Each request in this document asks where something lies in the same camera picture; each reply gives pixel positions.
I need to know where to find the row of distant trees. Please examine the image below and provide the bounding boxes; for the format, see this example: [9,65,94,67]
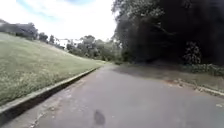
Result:
[0,21,123,63]

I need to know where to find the grey asphalt path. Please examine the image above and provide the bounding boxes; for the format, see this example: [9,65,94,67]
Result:
[1,63,224,128]

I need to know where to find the white building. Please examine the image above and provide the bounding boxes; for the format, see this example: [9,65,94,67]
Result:
[54,37,83,50]

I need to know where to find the dense dark trees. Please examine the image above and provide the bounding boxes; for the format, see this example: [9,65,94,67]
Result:
[111,0,224,67]

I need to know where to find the grass verge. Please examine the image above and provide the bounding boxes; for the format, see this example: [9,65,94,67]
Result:
[114,61,224,94]

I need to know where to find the concrete kerb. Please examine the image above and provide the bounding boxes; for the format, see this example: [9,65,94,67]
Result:
[0,65,102,126]

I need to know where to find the grass slope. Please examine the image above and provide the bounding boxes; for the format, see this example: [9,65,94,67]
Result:
[0,32,107,107]

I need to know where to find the pale stone kerb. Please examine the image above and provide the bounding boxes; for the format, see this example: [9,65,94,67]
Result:
[168,79,224,98]

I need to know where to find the low green hedge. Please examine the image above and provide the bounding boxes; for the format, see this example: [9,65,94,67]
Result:
[181,63,224,78]

